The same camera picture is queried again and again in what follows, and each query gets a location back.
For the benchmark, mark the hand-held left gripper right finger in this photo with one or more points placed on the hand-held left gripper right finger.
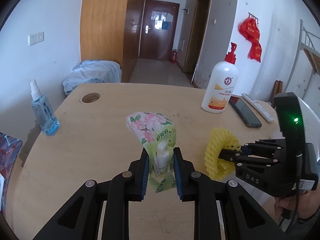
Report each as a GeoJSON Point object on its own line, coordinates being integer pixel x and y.
{"type": "Point", "coordinates": [178, 175]}

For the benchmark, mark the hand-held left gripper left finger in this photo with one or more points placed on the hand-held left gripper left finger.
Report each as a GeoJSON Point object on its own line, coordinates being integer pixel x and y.
{"type": "Point", "coordinates": [144, 175]}

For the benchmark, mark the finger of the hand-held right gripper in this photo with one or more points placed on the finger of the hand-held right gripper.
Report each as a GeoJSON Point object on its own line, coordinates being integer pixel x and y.
{"type": "Point", "coordinates": [226, 155]}
{"type": "Point", "coordinates": [265, 145]}

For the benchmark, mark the yellow foam net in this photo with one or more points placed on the yellow foam net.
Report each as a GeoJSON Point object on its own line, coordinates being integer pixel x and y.
{"type": "Point", "coordinates": [215, 150]}

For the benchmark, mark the floral tissue pack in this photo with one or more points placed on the floral tissue pack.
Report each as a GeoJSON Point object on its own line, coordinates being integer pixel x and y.
{"type": "Point", "coordinates": [150, 127]}

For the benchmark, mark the person's right hand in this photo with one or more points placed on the person's right hand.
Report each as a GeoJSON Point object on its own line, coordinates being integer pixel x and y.
{"type": "Point", "coordinates": [308, 205]}

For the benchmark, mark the black smartphone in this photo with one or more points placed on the black smartphone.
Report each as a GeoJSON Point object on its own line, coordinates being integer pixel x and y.
{"type": "Point", "coordinates": [246, 113]}

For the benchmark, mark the white remote control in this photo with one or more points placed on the white remote control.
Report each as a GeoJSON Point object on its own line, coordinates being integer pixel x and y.
{"type": "Point", "coordinates": [260, 108]}

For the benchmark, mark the wooden board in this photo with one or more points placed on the wooden board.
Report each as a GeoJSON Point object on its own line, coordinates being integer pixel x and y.
{"type": "Point", "coordinates": [276, 90]}

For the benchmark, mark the white lotion pump bottle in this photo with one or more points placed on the white lotion pump bottle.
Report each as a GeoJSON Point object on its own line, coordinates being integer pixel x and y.
{"type": "Point", "coordinates": [220, 85]}

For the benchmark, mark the metal bunk bed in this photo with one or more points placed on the metal bunk bed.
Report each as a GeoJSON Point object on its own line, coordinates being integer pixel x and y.
{"type": "Point", "coordinates": [312, 57]}

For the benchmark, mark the red fire extinguisher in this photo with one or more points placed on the red fire extinguisher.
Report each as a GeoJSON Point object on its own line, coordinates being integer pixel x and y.
{"type": "Point", "coordinates": [174, 56]}

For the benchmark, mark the pale blue cloth pile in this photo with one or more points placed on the pale blue cloth pile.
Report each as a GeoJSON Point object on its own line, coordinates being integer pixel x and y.
{"type": "Point", "coordinates": [92, 72]}

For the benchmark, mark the blue spray bottle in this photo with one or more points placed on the blue spray bottle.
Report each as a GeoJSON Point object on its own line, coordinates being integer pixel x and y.
{"type": "Point", "coordinates": [43, 112]}

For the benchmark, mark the dark brown door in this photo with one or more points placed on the dark brown door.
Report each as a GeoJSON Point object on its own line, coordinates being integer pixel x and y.
{"type": "Point", "coordinates": [160, 45]}

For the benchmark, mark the red blue patterned box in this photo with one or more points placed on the red blue patterned box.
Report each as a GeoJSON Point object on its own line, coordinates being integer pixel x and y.
{"type": "Point", "coordinates": [7, 155]}

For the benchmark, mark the blue door notice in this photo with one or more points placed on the blue door notice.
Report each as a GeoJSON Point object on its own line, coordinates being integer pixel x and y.
{"type": "Point", "coordinates": [165, 25]}

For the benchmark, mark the wooden wardrobe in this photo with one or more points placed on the wooden wardrobe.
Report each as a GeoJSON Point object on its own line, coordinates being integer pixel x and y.
{"type": "Point", "coordinates": [105, 30]}

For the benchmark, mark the silver door notice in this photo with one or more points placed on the silver door notice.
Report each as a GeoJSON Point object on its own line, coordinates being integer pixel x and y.
{"type": "Point", "coordinates": [160, 15]}

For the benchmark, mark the brown side door frame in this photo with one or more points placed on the brown side door frame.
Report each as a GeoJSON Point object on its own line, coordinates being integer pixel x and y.
{"type": "Point", "coordinates": [203, 30]}

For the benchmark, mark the metal wall hook rack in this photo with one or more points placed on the metal wall hook rack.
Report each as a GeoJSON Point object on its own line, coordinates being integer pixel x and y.
{"type": "Point", "coordinates": [253, 15]}

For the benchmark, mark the white wall socket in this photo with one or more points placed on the white wall socket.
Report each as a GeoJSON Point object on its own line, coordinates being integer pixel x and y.
{"type": "Point", "coordinates": [32, 40]}
{"type": "Point", "coordinates": [40, 37]}

